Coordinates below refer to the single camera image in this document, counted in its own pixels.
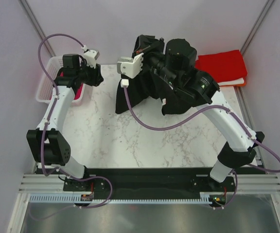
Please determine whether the right aluminium corner post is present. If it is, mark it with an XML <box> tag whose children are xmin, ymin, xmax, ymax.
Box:
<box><xmin>240</xmin><ymin>0</ymin><xmax>276</xmax><ymax>56</ymax></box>

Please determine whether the white plastic basket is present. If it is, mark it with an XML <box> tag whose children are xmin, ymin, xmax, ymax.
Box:
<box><xmin>35</xmin><ymin>56</ymin><xmax>85</xmax><ymax>106</ymax></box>

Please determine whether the aluminium front frame rail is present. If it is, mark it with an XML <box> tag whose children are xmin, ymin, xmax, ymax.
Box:
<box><xmin>19</xmin><ymin>174</ymin><xmax>280</xmax><ymax>195</ymax></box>

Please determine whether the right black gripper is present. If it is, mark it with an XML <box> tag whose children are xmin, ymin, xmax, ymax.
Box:
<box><xmin>132</xmin><ymin>34</ymin><xmax>179</xmax><ymax>89</ymax></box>

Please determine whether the red folded t shirt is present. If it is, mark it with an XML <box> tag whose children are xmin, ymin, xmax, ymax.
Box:
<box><xmin>195</xmin><ymin>50</ymin><xmax>247</xmax><ymax>83</ymax></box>

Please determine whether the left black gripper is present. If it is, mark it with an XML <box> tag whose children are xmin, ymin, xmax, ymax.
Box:
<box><xmin>76</xmin><ymin>60</ymin><xmax>104</xmax><ymax>88</ymax></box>

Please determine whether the white slotted cable duct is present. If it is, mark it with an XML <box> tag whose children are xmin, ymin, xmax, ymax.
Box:
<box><xmin>29</xmin><ymin>193</ymin><xmax>212</xmax><ymax>204</ymax></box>

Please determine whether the left aluminium corner post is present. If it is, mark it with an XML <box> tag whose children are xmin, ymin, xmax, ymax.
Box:
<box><xmin>18</xmin><ymin>0</ymin><xmax>56</xmax><ymax>57</ymax></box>

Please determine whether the black t shirt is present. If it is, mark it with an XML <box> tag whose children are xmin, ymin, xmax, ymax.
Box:
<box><xmin>114</xmin><ymin>34</ymin><xmax>212</xmax><ymax>117</ymax></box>

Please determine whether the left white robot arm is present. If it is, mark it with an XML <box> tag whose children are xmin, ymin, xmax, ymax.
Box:
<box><xmin>26</xmin><ymin>50</ymin><xmax>104</xmax><ymax>191</ymax></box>

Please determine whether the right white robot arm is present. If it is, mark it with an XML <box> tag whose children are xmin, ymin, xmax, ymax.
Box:
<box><xmin>127</xmin><ymin>35</ymin><xmax>264</xmax><ymax>191</ymax></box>

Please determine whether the right aluminium side rail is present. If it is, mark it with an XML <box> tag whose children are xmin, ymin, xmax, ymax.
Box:
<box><xmin>234</xmin><ymin>87</ymin><xmax>266</xmax><ymax>168</ymax></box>

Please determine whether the aluminium corner post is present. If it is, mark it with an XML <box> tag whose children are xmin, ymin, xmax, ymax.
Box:
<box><xmin>240</xmin><ymin>0</ymin><xmax>276</xmax><ymax>56</ymax></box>
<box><xmin>18</xmin><ymin>0</ymin><xmax>56</xmax><ymax>57</ymax></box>

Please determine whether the pink t shirt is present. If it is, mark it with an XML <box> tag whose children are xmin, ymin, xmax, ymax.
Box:
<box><xmin>54</xmin><ymin>69</ymin><xmax>84</xmax><ymax>105</ymax></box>

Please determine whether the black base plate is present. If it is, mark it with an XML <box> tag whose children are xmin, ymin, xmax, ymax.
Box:
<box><xmin>34</xmin><ymin>166</ymin><xmax>268</xmax><ymax>194</ymax></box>

